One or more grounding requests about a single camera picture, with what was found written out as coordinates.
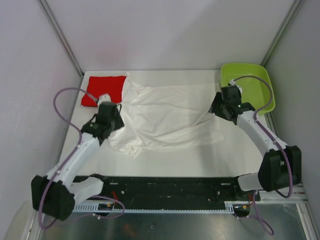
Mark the green plastic basin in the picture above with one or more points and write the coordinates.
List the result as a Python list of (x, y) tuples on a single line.
[(256, 86)]

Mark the folded red t shirt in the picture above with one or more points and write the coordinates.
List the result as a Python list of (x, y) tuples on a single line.
[(111, 85)]

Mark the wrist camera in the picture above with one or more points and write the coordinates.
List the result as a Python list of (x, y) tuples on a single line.
[(232, 82), (103, 98)]

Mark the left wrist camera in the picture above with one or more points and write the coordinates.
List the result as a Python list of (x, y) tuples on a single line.
[(103, 98)]

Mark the grey slotted cable duct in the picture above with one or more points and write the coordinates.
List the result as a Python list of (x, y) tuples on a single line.
[(101, 207)]

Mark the white t shirt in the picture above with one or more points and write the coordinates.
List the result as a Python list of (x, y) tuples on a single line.
[(165, 118)]

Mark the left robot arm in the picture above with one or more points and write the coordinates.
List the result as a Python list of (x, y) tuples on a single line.
[(56, 193)]

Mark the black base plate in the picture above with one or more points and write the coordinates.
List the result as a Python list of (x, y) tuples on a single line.
[(173, 192)]

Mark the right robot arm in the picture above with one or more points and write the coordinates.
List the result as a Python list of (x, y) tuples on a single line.
[(281, 165)]

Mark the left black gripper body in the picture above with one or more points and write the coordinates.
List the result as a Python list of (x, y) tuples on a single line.
[(117, 123)]

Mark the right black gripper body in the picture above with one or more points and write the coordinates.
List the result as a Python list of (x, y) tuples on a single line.
[(218, 106)]

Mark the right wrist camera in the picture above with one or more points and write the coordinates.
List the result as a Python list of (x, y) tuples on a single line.
[(232, 82)]

